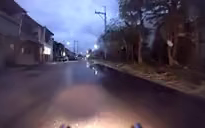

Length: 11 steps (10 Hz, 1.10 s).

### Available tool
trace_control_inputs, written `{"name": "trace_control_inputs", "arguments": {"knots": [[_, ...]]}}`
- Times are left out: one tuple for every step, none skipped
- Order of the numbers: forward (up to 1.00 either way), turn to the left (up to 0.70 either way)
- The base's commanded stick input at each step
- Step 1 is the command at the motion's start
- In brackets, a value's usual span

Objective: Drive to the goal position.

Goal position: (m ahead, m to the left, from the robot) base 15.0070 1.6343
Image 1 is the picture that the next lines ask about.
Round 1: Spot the utility pole with crossarm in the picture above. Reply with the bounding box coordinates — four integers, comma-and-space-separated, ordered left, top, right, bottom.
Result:
94, 5, 108, 60

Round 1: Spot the robot's own part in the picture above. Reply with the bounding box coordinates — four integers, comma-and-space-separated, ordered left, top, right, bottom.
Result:
58, 123, 72, 128
130, 122, 143, 128

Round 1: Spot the row of buildings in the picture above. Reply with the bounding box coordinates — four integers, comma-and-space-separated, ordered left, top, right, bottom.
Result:
0, 0, 78, 69

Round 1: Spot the dark wet asphalt road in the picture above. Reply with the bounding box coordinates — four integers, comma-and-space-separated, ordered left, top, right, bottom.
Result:
0, 59, 205, 128

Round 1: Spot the pale dirt verge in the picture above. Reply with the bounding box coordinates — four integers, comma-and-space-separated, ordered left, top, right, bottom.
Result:
91, 59, 205, 103

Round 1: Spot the distant utility pole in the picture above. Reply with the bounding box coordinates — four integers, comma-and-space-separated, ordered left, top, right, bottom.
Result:
72, 39, 80, 56

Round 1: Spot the row of trees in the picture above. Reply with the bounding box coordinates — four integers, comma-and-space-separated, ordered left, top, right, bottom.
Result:
97, 0, 205, 73

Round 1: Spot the parked vehicle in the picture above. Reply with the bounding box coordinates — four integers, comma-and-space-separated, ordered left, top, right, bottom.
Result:
57, 55, 70, 63

